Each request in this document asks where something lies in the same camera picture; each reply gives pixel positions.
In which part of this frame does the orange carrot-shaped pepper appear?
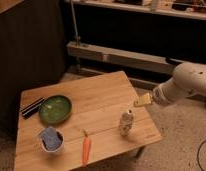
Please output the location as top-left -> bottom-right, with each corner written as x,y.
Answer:
82,131 -> 92,166

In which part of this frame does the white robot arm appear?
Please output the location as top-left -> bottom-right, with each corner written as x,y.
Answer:
133,62 -> 206,107

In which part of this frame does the small white bottle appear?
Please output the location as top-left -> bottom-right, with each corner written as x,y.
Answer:
119,109 -> 134,136

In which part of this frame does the grey metal beam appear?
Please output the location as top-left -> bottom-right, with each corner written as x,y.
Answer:
66,41 -> 184,76

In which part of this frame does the wooden table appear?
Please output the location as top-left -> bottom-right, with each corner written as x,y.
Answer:
14,71 -> 162,171

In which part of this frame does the green round plate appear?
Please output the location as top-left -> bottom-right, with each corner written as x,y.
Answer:
38,95 -> 72,125

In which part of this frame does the white cup with blue cloth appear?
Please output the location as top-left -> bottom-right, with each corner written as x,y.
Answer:
38,126 -> 64,155

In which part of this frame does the cluttered upper shelf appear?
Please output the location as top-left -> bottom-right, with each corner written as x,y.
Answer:
65,0 -> 206,21

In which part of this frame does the metal vertical pole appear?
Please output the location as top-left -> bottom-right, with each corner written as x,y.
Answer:
70,0 -> 81,46

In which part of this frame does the black rectangular bar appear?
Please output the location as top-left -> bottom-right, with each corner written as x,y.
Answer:
20,98 -> 44,118

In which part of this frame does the black cable on floor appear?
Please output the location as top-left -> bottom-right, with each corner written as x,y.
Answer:
196,138 -> 206,171

